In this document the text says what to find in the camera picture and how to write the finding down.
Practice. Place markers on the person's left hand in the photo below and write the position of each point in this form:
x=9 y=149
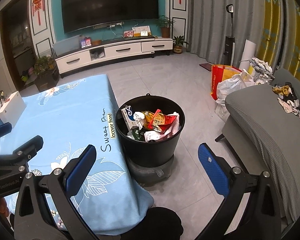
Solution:
x=0 y=206

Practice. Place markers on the white desk calendar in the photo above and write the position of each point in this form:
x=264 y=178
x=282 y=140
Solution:
x=141 y=31

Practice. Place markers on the grey sofa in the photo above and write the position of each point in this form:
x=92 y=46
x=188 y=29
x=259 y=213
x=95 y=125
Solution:
x=265 y=130

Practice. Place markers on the plant stand with plants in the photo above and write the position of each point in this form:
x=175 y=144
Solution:
x=46 y=72

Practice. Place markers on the red snack bag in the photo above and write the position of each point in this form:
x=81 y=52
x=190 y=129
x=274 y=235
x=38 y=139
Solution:
x=168 y=122

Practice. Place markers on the pile of socks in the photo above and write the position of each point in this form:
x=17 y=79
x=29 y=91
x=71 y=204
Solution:
x=290 y=100

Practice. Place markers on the person's dark trouser leg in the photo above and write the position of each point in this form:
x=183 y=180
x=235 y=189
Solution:
x=160 y=222

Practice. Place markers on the blue white toothpaste box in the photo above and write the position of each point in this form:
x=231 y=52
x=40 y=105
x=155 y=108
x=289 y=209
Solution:
x=128 y=117

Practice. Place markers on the dark floor mat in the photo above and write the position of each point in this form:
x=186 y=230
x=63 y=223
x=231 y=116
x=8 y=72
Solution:
x=205 y=66

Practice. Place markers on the grey flat panel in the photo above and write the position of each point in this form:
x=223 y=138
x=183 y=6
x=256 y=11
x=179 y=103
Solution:
x=66 y=46

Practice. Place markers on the pile of clothes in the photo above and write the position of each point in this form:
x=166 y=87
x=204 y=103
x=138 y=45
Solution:
x=262 y=67

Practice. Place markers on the yellow snack bag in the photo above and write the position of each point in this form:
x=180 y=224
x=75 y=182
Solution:
x=155 y=120

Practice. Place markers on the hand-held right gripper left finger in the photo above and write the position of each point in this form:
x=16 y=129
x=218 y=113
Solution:
x=80 y=170

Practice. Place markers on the small potted plant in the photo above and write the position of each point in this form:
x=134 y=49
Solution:
x=178 y=45

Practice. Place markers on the white plastic bag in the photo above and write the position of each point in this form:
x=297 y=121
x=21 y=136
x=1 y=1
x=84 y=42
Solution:
x=232 y=87

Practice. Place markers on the tall potted plant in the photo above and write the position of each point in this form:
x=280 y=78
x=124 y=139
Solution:
x=165 y=26

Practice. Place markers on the green snack bag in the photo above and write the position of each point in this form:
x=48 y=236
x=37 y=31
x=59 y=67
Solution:
x=137 y=134

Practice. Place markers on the yellow patterned curtain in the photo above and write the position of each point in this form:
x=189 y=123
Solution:
x=285 y=22

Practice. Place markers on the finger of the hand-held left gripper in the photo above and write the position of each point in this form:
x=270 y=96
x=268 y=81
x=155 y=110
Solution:
x=27 y=147
x=1 y=130

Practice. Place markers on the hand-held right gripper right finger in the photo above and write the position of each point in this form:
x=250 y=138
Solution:
x=212 y=172

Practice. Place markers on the white tv cabinet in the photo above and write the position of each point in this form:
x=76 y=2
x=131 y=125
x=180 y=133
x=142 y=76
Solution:
x=115 y=52

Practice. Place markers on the red yellow shopping bag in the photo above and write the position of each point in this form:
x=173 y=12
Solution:
x=222 y=80

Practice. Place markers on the white tissue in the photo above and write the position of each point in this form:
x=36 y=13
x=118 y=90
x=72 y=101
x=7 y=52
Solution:
x=139 y=120

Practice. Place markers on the upright vacuum cleaner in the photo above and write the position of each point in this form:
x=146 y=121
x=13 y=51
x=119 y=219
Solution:
x=229 y=42

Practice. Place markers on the blue floral blanket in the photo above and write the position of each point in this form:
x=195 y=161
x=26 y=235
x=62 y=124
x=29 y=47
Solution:
x=65 y=117

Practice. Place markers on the pink plastic packet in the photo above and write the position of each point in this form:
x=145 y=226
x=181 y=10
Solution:
x=175 y=126

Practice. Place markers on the black television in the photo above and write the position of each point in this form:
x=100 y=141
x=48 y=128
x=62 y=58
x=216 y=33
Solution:
x=110 y=5

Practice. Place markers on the white cardboard box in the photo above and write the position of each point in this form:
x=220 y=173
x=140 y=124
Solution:
x=12 y=110

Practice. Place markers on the grey curtain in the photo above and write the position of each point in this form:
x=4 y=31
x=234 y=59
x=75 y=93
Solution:
x=222 y=10

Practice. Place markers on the black plastic bucket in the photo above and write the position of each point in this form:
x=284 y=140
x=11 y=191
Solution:
x=150 y=152

